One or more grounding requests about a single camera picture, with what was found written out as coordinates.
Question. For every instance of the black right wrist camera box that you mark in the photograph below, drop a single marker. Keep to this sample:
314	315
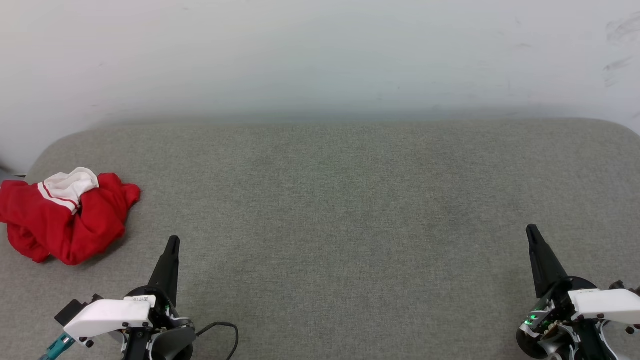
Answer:
620	286

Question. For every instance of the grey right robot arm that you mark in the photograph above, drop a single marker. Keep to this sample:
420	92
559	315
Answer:
537	345

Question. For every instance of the grey fabric sofa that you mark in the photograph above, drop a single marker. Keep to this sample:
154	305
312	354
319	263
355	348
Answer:
330	210

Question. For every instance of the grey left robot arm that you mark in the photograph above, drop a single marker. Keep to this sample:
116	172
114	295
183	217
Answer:
175	345

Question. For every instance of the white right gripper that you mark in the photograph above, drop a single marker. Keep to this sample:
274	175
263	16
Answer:
605	305

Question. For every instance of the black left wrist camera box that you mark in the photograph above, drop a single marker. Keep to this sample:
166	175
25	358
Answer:
72	309

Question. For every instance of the red and white jersey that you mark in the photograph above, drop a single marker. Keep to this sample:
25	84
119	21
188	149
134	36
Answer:
85	225

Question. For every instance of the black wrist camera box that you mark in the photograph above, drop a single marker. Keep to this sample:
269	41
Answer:
72	309
620	286

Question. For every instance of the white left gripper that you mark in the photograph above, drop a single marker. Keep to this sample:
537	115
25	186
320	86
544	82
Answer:
107	314

